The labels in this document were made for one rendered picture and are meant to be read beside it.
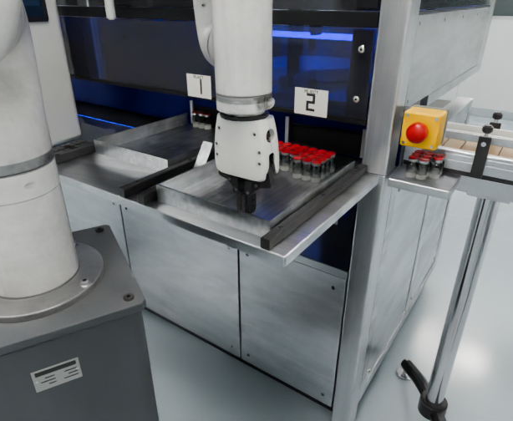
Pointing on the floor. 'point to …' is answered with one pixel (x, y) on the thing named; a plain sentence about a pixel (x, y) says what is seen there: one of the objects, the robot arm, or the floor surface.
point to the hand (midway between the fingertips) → (246, 202)
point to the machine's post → (389, 69)
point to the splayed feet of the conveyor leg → (408, 372)
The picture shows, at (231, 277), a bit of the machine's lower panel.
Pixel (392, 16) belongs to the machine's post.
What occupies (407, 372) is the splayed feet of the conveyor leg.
